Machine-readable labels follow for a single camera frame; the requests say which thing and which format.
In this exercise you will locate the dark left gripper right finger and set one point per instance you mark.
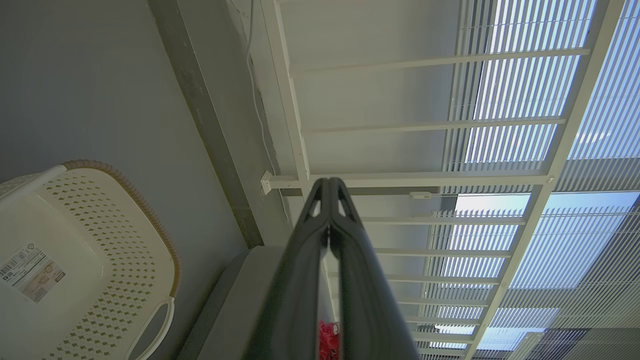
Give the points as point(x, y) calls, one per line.
point(365, 300)

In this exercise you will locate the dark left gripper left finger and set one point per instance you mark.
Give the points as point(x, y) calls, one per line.
point(295, 290)

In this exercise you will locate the red white-striped garment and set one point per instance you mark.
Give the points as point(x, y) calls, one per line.
point(328, 342)

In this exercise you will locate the grey fabric sofa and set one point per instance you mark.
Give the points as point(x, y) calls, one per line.
point(235, 310)

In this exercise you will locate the white metal railing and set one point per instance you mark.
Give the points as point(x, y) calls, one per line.
point(295, 125)

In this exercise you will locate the cream plastic laundry basket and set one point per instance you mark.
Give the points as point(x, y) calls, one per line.
point(100, 225)

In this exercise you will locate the white window blinds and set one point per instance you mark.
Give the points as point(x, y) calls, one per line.
point(515, 90)

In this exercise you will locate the white barcode label sticker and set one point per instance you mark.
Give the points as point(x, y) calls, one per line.
point(30, 272)

